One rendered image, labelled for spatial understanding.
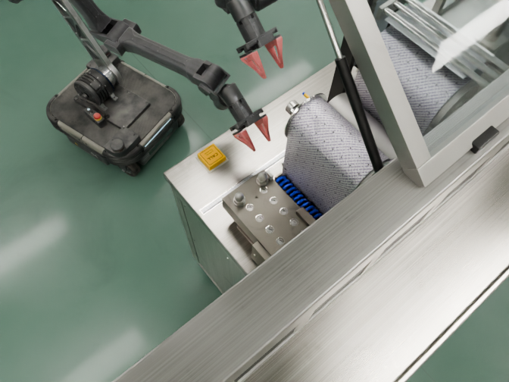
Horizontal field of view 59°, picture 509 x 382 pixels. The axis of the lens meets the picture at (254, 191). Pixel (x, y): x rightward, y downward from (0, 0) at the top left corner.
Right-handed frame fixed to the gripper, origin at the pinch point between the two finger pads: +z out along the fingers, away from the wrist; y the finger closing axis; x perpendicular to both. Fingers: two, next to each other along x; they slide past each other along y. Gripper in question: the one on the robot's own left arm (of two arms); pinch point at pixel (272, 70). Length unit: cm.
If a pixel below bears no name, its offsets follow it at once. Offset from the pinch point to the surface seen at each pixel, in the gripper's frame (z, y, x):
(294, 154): 22.1, 5.9, 0.6
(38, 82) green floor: -47, 37, -210
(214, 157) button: 18.2, 14.9, -35.1
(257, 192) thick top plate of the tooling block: 29.2, 16.2, -12.1
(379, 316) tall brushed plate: 39, 30, 49
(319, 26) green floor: 9, -136, -161
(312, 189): 33.6, 5.8, 0.5
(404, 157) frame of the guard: 13, 20, 59
